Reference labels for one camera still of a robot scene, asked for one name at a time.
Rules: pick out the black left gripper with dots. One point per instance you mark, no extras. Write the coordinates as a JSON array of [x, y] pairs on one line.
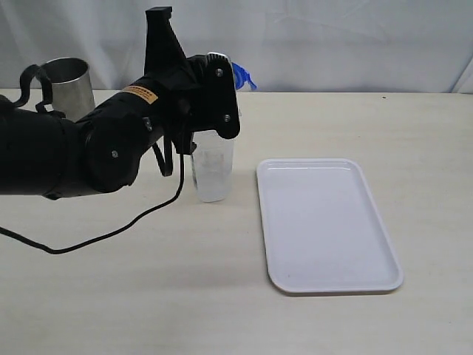
[[180, 109]]

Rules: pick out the blue container lid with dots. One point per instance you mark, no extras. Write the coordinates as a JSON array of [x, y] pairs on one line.
[[242, 78]]

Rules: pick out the clear plastic container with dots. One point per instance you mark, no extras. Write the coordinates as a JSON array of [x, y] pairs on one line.
[[212, 160]]

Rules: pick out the stainless steel cup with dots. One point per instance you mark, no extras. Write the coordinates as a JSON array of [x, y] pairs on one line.
[[71, 87]]

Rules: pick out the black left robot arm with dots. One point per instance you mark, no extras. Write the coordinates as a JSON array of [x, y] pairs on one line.
[[45, 153]]

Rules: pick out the white backdrop curtain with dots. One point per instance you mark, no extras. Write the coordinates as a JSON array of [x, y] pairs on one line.
[[287, 46]]

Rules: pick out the white plastic tray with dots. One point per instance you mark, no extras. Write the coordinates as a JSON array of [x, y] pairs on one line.
[[323, 233]]

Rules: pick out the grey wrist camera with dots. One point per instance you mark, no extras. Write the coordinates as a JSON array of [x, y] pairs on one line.
[[217, 105]]

